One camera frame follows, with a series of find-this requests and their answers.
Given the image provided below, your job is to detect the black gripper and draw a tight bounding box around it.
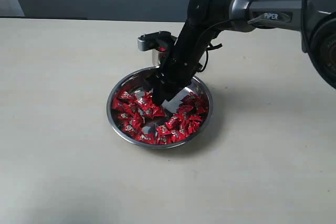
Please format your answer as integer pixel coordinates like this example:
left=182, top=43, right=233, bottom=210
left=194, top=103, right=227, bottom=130
left=143, top=23, right=218, bottom=105

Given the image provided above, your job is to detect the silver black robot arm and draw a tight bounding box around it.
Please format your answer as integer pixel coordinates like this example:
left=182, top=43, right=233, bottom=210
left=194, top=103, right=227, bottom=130
left=138, top=0, right=335, bottom=105

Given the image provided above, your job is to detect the round steel plate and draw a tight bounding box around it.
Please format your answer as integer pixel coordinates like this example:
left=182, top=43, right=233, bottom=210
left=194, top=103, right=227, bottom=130
left=107, top=67, right=213, bottom=149

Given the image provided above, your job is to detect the small steel cup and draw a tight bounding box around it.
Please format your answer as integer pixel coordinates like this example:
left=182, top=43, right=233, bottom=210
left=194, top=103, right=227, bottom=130
left=151, top=45, right=174, bottom=66

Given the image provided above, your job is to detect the red wrapped candy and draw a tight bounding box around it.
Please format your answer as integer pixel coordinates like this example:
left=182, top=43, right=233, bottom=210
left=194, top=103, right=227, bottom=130
left=135, top=133, right=155, bottom=145
left=181, top=92, right=202, bottom=106
left=117, top=91, right=136, bottom=103
left=195, top=98, right=208, bottom=115
left=155, top=125, right=172, bottom=137
left=121, top=123, right=138, bottom=137
left=111, top=99, right=124, bottom=112

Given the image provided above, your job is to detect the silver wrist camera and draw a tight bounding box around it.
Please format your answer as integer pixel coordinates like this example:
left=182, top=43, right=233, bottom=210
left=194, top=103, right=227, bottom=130
left=138, top=31, right=177, bottom=52

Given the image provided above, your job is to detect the black cable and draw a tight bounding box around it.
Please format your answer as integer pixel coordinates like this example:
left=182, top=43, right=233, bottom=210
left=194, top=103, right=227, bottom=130
left=195, top=0, right=237, bottom=74

